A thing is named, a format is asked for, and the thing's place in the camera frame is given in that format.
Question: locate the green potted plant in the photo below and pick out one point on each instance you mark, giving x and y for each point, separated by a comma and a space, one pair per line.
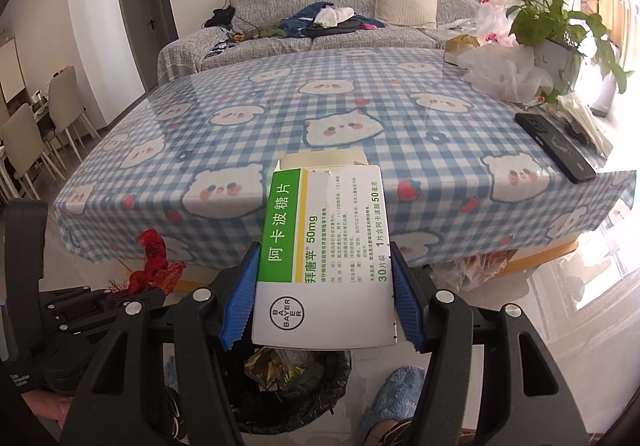
560, 20

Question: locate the white and green medicine box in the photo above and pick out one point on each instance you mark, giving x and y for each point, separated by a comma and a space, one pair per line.
320, 256

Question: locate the black trash bin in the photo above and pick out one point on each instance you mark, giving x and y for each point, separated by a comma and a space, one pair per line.
295, 401

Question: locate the blue fuzzy slipper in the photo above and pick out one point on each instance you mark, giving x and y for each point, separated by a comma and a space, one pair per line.
395, 401

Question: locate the wooden table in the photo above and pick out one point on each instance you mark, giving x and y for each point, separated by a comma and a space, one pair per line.
540, 258

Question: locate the pile of clothes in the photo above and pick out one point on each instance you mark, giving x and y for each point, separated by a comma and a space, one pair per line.
325, 23

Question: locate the blue checkered bear tablecloth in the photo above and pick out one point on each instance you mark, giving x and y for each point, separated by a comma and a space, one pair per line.
310, 125

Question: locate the beige pillow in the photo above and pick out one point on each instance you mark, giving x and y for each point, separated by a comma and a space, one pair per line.
405, 0

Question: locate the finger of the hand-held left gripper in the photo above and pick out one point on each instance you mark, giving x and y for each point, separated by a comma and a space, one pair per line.
100, 303

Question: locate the white and gold paper box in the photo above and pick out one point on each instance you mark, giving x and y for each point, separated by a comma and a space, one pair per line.
462, 48

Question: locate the white plastic bag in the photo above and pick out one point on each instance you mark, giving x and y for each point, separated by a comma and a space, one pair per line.
505, 70

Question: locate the red crinkled wrapper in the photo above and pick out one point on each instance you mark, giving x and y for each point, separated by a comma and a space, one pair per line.
155, 266

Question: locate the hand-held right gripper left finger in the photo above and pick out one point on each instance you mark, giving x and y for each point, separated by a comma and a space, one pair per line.
240, 306

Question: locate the grey covered sofa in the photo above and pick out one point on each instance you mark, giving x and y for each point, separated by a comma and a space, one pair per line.
300, 0

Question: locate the beige dining chair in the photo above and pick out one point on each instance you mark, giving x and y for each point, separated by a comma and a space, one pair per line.
25, 145
67, 100

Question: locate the black bag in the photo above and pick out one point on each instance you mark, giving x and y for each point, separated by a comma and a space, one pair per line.
221, 15

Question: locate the gold foil snack bag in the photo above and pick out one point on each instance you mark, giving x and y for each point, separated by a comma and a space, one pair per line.
277, 368

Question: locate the person's left hand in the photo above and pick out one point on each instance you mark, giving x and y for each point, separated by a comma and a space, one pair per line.
47, 406

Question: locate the black phone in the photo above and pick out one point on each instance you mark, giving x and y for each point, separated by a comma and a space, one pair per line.
555, 145

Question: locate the grey door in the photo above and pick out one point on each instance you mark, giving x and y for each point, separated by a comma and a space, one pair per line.
135, 10

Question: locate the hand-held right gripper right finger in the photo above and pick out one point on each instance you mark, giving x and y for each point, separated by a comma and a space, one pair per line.
407, 306

